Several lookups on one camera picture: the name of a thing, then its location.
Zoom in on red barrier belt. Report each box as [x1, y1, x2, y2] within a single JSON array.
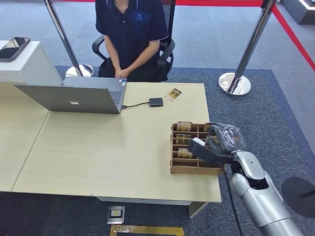
[[270, 3, 315, 73], [53, 0, 264, 8]]

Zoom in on black laptop cable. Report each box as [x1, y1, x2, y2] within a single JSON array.
[[121, 102, 150, 110]]

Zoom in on silver floor socket box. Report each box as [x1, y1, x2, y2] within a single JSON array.
[[107, 206, 125, 225]]

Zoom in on black external drive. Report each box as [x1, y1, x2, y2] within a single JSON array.
[[149, 97, 164, 108]]

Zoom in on black smartphone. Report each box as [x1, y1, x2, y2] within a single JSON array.
[[0, 36, 31, 63]]

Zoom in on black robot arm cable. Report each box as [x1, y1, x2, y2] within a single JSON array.
[[216, 161, 244, 236]]

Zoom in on gold floor tape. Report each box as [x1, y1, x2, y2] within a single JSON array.
[[110, 225, 185, 236]]

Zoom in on wooden slotted card organizer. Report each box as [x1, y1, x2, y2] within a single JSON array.
[[170, 121, 225, 176]]

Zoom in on dark display platform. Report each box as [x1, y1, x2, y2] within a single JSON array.
[[280, 0, 315, 26]]

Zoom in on chrome stanchion post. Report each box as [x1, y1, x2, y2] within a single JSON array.
[[218, 0, 277, 97], [43, 0, 94, 78]]

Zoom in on grey laptop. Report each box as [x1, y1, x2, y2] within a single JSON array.
[[14, 77, 128, 115]]

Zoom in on black and pale wrist camera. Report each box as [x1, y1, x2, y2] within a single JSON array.
[[187, 137, 234, 165]]

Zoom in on person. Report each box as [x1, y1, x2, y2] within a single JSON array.
[[94, 0, 170, 83]]

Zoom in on white cabinet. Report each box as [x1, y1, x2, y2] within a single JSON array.
[[0, 40, 63, 86]]

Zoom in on black office chair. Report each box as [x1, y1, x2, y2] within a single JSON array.
[[91, 0, 176, 83]]

